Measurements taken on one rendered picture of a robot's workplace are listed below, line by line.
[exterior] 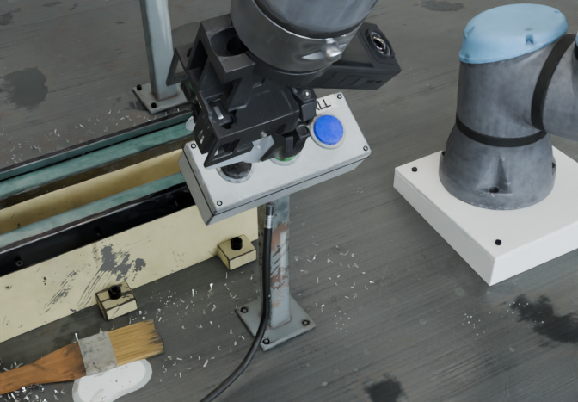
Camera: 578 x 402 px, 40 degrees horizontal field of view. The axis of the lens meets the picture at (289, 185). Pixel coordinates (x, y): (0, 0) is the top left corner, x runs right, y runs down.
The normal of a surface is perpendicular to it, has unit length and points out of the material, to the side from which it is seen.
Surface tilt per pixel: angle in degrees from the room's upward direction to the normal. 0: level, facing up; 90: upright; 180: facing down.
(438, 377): 0
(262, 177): 34
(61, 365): 0
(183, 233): 90
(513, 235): 4
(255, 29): 100
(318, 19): 119
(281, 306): 90
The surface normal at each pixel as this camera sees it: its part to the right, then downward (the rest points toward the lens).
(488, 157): -0.45, 0.29
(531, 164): 0.35, 0.28
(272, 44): -0.42, 0.79
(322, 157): 0.29, -0.33
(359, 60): 0.67, -0.48
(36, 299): 0.51, 0.55
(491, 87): -0.65, 0.49
